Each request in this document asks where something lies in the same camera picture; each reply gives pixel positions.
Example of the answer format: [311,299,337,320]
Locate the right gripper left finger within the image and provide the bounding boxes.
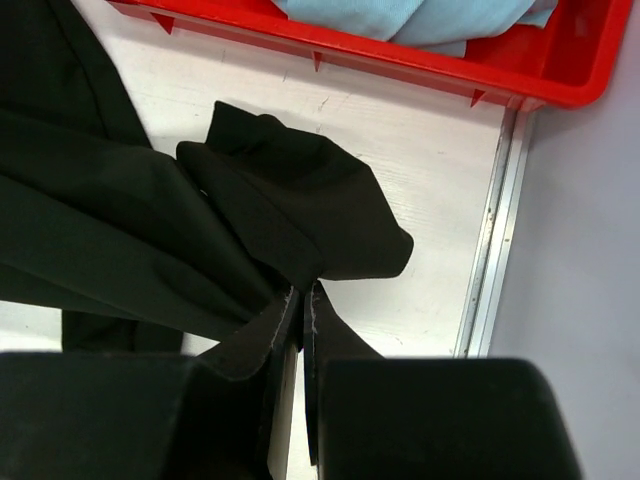
[0,288,294,480]

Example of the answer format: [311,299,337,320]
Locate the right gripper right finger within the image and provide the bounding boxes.
[303,283,582,479]

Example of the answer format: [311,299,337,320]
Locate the black trousers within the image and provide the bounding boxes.
[1,1,414,353]

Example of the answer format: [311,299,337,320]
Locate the light blue trousers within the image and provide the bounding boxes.
[274,0,558,57]

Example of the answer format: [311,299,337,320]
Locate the red plastic bin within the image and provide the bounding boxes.
[112,1,633,111]

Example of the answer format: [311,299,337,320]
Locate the aluminium frame rail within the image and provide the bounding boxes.
[453,107,536,358]

